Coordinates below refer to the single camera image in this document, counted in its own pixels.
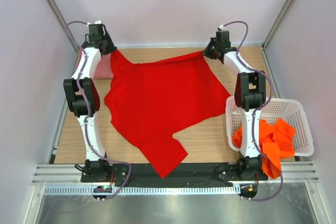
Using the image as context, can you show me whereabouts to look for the orange crumpled t shirt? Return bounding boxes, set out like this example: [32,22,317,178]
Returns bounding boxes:
[232,118,296,182]

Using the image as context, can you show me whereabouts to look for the red t shirt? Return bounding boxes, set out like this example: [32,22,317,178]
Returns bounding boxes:
[104,51,230,178]

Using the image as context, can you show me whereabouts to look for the white slotted cable duct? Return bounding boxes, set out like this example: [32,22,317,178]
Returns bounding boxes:
[44,185,240,196]

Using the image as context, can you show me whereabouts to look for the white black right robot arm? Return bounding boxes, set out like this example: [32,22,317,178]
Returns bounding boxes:
[203,28,266,180]

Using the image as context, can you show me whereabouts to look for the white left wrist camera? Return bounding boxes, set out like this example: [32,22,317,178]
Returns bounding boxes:
[86,20,102,26]

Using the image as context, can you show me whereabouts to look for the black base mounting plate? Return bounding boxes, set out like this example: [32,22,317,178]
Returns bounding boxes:
[75,163,268,188]

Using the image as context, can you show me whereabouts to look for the aluminium frame rail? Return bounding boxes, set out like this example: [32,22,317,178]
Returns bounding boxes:
[31,162,320,186]

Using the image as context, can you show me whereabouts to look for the pink folded t shirt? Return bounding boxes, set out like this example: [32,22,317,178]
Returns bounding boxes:
[71,48,113,79]

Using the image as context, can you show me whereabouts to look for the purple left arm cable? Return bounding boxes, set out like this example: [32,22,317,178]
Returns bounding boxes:
[65,20,132,204]

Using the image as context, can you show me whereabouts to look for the white perforated plastic basket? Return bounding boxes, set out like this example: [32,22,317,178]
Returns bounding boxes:
[225,96,314,157]

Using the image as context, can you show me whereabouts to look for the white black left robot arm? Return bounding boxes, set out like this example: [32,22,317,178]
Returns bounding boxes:
[63,20,116,183]

